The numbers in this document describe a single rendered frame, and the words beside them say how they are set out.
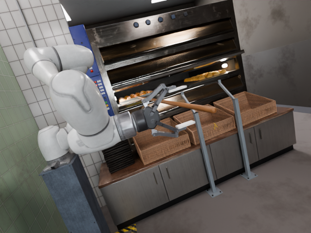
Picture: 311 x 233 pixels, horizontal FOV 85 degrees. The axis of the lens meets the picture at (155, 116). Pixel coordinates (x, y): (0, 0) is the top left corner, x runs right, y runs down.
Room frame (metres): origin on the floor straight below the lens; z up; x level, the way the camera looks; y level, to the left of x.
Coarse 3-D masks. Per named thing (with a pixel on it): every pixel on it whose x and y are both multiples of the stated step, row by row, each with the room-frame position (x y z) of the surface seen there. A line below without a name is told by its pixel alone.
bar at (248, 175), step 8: (216, 80) 1.94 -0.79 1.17; (192, 88) 1.88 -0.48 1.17; (224, 88) 1.87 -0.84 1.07; (168, 96) 1.81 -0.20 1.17; (184, 96) 1.82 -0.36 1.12; (232, 96) 1.77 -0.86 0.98; (120, 112) 1.70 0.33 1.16; (240, 120) 1.73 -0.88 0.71; (200, 128) 1.63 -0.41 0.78; (240, 128) 1.72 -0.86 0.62; (200, 136) 1.62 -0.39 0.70; (240, 136) 1.73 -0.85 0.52; (200, 144) 1.65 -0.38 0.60; (240, 144) 1.76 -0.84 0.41; (208, 160) 1.63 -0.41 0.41; (248, 160) 1.73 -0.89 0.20; (208, 168) 1.62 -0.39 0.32; (248, 168) 1.72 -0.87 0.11; (208, 176) 1.65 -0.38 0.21; (248, 176) 1.72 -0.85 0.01; (256, 176) 1.69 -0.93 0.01; (208, 192) 1.65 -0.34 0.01; (216, 192) 1.62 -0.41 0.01
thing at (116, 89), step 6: (234, 54) 2.26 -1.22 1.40; (240, 54) 2.33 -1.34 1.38; (216, 60) 2.20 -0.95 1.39; (222, 60) 2.35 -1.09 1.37; (192, 66) 2.13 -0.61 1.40; (198, 66) 2.17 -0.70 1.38; (204, 66) 2.37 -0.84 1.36; (174, 72) 2.08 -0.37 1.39; (180, 72) 2.20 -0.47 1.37; (150, 78) 2.02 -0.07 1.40; (156, 78) 2.04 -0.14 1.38; (162, 78) 2.22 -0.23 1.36; (132, 84) 1.97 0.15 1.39; (138, 84) 2.06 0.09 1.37; (114, 90) 1.93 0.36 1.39; (120, 90) 2.08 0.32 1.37
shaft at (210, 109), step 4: (152, 100) 1.66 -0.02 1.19; (164, 100) 1.34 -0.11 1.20; (172, 104) 1.17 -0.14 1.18; (176, 104) 1.09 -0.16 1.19; (180, 104) 1.03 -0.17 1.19; (184, 104) 0.99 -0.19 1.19; (188, 104) 0.94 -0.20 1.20; (192, 104) 0.90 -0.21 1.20; (196, 104) 0.87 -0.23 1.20; (188, 108) 0.94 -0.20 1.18; (192, 108) 0.89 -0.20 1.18; (196, 108) 0.85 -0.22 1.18; (200, 108) 0.81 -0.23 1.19; (204, 108) 0.78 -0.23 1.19; (208, 108) 0.75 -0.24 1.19; (212, 108) 0.73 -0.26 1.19; (208, 112) 0.76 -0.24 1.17; (212, 112) 0.72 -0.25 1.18
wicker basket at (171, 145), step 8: (160, 120) 2.13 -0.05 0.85; (168, 120) 2.15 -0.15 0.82; (160, 128) 2.10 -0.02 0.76; (136, 136) 2.02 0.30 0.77; (144, 136) 2.04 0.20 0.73; (152, 136) 2.05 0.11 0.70; (160, 136) 2.06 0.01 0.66; (184, 136) 1.70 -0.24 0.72; (136, 144) 1.75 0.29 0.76; (144, 144) 2.01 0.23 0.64; (152, 144) 2.02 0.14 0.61; (160, 144) 1.64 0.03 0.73; (168, 144) 1.66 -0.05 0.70; (176, 144) 1.85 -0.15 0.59; (184, 144) 1.70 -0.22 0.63; (144, 152) 1.89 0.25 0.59; (152, 152) 1.62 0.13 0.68; (160, 152) 1.76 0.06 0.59; (168, 152) 1.66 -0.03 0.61; (144, 160) 1.60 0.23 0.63; (152, 160) 1.61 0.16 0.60
